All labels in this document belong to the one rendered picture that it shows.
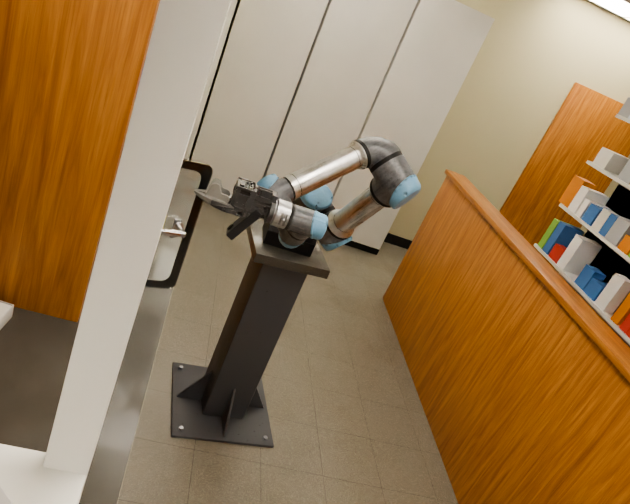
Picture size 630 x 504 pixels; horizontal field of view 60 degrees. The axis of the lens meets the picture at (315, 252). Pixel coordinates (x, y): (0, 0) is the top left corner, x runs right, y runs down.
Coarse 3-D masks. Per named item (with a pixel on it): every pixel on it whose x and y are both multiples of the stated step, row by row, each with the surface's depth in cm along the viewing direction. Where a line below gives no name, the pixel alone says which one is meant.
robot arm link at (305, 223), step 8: (296, 208) 147; (304, 208) 149; (296, 216) 147; (304, 216) 147; (312, 216) 148; (320, 216) 149; (288, 224) 147; (296, 224) 147; (304, 224) 147; (312, 224) 148; (320, 224) 148; (296, 232) 150; (304, 232) 149; (312, 232) 149; (320, 232) 149
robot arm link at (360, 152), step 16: (352, 144) 171; (368, 144) 169; (384, 144) 170; (320, 160) 166; (336, 160) 166; (352, 160) 168; (368, 160) 170; (272, 176) 159; (288, 176) 161; (304, 176) 161; (320, 176) 163; (336, 176) 167; (288, 192) 159; (304, 192) 163
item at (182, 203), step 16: (192, 176) 143; (208, 176) 145; (176, 192) 143; (192, 192) 145; (176, 208) 146; (192, 208) 148; (192, 224) 151; (160, 240) 149; (176, 240) 151; (160, 256) 152; (176, 256) 154; (160, 272) 155; (176, 272) 157
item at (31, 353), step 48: (144, 288) 164; (0, 336) 126; (48, 336) 132; (144, 336) 145; (0, 384) 115; (48, 384) 120; (144, 384) 130; (0, 432) 105; (48, 432) 109; (96, 480) 104
